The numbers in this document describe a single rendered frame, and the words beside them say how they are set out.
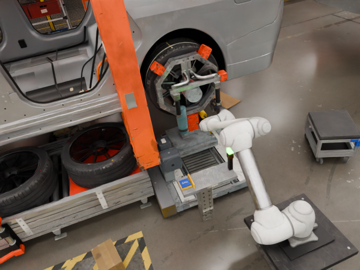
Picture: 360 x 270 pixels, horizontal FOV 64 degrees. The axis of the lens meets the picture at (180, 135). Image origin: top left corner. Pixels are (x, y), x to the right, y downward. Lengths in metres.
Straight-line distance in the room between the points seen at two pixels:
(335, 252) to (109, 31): 1.85
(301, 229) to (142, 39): 1.68
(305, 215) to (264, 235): 0.26
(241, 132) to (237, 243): 0.95
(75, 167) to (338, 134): 2.24
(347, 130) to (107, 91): 2.08
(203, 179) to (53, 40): 2.69
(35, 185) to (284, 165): 2.19
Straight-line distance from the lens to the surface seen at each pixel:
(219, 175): 2.21
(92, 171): 2.44
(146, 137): 2.06
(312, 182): 2.86
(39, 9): 5.87
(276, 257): 2.03
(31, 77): 3.23
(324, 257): 2.10
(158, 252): 2.42
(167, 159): 2.47
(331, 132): 2.88
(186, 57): 2.36
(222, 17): 2.49
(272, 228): 1.85
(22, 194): 2.56
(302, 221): 1.91
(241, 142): 1.80
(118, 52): 1.74
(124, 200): 2.54
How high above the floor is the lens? 2.07
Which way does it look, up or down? 39 degrees down
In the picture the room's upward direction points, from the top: 9 degrees counter-clockwise
